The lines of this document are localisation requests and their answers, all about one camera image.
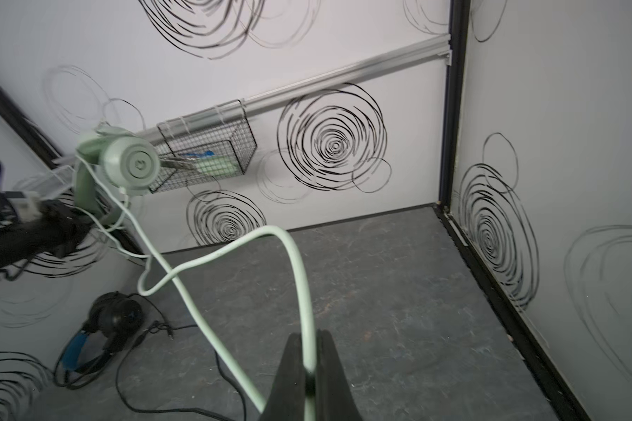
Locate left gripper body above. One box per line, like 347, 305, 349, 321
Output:
11, 199, 91, 263

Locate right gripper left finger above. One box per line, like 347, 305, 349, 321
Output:
259, 333, 307, 421

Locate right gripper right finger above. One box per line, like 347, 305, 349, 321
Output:
315, 330, 363, 421

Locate mint green headphones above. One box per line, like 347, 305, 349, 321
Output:
73, 124, 161, 226

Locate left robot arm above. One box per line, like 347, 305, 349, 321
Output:
0, 161, 91, 282

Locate black and blue headphones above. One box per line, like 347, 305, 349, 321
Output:
53, 291, 145, 390

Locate aluminium wall rail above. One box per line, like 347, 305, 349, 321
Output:
52, 33, 452, 164

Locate black corner frame post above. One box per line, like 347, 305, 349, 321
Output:
0, 62, 143, 259

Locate black wire basket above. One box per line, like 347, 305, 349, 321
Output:
149, 114, 257, 194

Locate right corner frame post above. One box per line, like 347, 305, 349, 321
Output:
438, 0, 472, 210

